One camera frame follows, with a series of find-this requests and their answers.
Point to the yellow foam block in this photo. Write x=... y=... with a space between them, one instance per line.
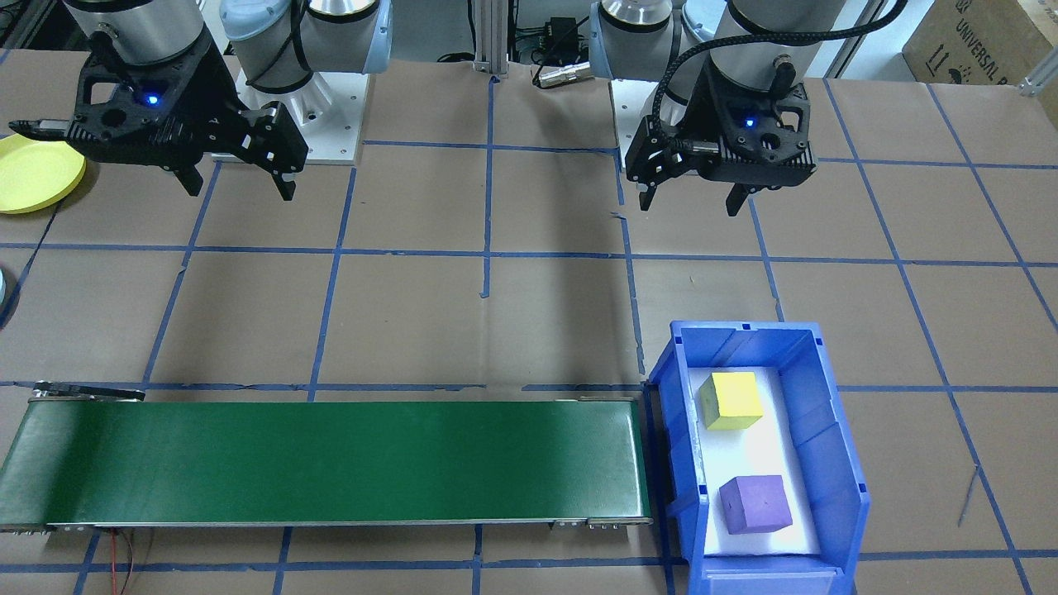
x=731 y=401

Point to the purple foam block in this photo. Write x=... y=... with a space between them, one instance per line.
x=754 y=504

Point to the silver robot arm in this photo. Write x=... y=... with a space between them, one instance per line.
x=140 y=25
x=785 y=12

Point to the yellow plastic plate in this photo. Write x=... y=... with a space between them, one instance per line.
x=33 y=173

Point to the silver cylindrical connector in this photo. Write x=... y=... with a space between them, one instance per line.
x=562 y=74

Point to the small black electrical box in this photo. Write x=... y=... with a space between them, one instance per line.
x=562 y=33

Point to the brown cardboard box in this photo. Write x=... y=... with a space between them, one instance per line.
x=984 y=37

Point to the aluminium corner bar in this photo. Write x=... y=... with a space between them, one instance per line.
x=1041 y=83

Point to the blue plastic storage bin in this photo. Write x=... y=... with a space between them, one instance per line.
x=826 y=463

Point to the green conveyor belt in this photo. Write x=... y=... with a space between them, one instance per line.
x=331 y=463

